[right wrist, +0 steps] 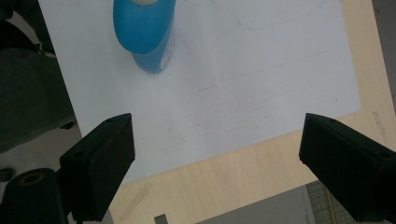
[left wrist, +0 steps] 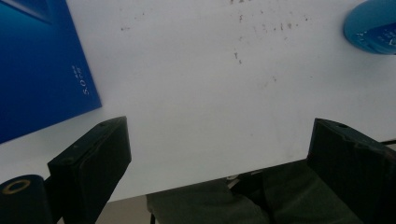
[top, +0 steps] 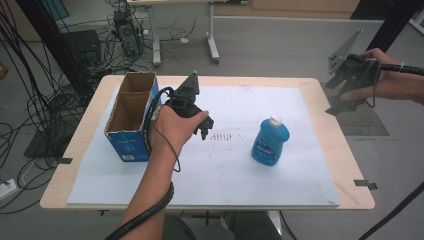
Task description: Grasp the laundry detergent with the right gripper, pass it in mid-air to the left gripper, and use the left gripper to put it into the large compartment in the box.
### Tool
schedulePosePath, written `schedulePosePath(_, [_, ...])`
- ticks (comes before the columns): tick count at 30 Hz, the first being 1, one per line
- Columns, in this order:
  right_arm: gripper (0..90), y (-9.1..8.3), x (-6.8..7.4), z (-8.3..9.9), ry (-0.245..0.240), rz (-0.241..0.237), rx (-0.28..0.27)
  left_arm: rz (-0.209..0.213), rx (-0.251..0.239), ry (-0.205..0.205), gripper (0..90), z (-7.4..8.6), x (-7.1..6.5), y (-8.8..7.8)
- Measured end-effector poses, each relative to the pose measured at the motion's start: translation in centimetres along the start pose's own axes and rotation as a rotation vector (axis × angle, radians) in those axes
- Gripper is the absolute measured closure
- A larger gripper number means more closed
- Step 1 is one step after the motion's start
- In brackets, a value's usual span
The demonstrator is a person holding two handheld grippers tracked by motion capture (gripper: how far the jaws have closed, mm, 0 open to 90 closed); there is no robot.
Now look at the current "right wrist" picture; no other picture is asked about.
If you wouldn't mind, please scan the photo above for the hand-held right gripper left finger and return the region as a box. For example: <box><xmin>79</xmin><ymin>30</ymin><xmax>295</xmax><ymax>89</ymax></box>
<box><xmin>57</xmin><ymin>112</ymin><xmax>136</xmax><ymax>222</ymax></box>

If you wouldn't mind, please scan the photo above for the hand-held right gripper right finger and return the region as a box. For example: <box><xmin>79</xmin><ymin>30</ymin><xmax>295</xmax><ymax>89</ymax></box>
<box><xmin>298</xmin><ymin>112</ymin><xmax>396</xmax><ymax>223</ymax></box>

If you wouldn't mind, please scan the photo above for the blue plastic bottle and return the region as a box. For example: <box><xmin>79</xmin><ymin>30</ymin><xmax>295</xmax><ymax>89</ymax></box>
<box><xmin>112</xmin><ymin>0</ymin><xmax>177</xmax><ymax>75</ymax></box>

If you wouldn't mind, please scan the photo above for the grey woven floor mat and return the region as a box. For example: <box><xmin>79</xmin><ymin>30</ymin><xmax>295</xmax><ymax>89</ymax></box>
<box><xmin>305</xmin><ymin>180</ymin><xmax>356</xmax><ymax>224</ymax></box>

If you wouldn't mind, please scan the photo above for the clear tape strip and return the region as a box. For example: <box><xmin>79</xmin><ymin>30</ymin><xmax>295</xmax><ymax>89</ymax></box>
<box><xmin>372</xmin><ymin>110</ymin><xmax>389</xmax><ymax>145</ymax></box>
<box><xmin>119</xmin><ymin>181</ymin><xmax>153</xmax><ymax>221</ymax></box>

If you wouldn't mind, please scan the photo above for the white paper sheet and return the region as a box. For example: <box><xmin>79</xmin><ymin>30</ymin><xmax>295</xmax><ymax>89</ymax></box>
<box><xmin>36</xmin><ymin>0</ymin><xmax>362</xmax><ymax>185</ymax></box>

